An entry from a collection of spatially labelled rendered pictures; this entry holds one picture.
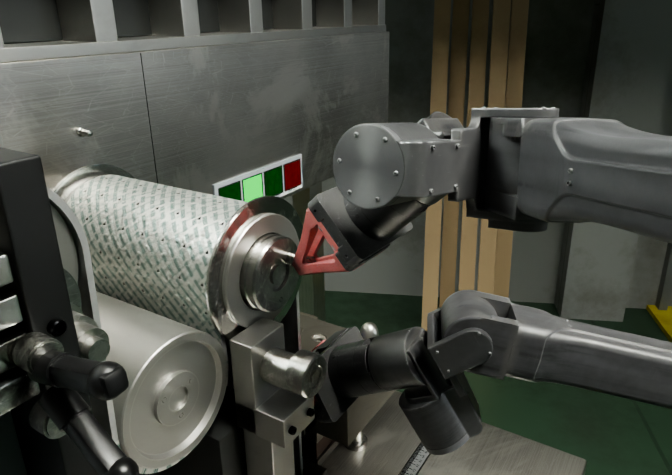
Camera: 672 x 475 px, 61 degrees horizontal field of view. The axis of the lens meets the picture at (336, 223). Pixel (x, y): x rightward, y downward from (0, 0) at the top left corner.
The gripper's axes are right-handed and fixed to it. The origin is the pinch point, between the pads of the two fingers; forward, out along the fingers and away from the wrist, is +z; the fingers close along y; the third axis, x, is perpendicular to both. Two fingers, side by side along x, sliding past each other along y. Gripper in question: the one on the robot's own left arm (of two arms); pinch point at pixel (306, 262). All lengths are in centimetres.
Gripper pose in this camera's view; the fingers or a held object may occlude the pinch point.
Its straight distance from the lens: 55.0
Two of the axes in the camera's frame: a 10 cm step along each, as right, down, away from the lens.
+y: 5.3, -2.6, 8.1
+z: -6.3, 5.2, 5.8
